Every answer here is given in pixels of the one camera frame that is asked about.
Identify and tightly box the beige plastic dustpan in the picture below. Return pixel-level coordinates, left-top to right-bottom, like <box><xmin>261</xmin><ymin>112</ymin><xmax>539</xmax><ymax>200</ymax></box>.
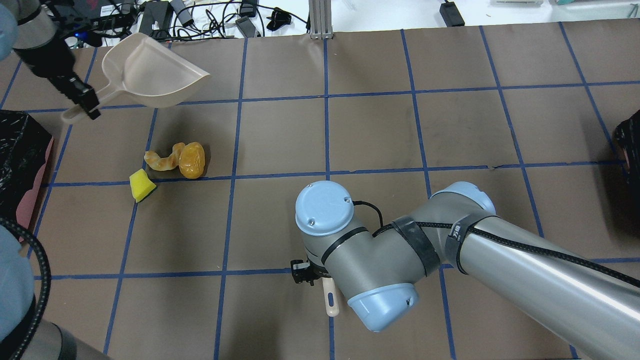
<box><xmin>61</xmin><ymin>33</ymin><xmax>211</xmax><ymax>125</ymax></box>

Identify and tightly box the curved bread crust piece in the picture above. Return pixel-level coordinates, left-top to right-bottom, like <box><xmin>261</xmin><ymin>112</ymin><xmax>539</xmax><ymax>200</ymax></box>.
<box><xmin>143</xmin><ymin>142</ymin><xmax>186</xmax><ymax>172</ymax></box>

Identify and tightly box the yellow sponge piece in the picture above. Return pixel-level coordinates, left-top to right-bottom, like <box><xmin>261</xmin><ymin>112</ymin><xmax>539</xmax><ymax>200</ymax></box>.
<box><xmin>129</xmin><ymin>168</ymin><xmax>157</xmax><ymax>203</ymax></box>

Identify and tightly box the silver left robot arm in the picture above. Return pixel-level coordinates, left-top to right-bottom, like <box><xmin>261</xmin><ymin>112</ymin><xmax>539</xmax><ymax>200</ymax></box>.
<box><xmin>1</xmin><ymin>0</ymin><xmax>108</xmax><ymax>360</ymax></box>

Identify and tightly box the black bag lined bin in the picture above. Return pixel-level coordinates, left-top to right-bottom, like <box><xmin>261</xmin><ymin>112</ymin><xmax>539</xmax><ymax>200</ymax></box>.
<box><xmin>0</xmin><ymin>110</ymin><xmax>53</xmax><ymax>229</ymax></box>

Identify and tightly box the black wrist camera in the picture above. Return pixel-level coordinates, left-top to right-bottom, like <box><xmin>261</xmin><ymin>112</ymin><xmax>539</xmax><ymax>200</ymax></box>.
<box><xmin>42</xmin><ymin>0</ymin><xmax>140</xmax><ymax>38</ymax></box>

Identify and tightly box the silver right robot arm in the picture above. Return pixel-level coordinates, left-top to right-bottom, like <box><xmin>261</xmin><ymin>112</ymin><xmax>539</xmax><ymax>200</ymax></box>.
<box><xmin>291</xmin><ymin>180</ymin><xmax>640</xmax><ymax>360</ymax></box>

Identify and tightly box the aluminium frame post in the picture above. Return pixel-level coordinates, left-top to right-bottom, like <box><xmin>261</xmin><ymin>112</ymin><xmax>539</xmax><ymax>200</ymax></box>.
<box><xmin>307</xmin><ymin>0</ymin><xmax>334</xmax><ymax>40</ymax></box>

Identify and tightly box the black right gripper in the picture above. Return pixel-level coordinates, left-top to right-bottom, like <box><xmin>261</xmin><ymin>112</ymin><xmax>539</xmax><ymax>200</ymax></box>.
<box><xmin>290</xmin><ymin>259</ymin><xmax>330</xmax><ymax>287</ymax></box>

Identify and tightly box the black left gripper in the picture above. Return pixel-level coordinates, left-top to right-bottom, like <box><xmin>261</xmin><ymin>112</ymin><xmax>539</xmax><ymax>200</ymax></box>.
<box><xmin>31</xmin><ymin>50</ymin><xmax>101</xmax><ymax>120</ymax></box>

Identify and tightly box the black power adapter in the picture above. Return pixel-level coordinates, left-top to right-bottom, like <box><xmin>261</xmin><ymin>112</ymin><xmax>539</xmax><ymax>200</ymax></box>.
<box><xmin>439</xmin><ymin>0</ymin><xmax>466</xmax><ymax>28</ymax></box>

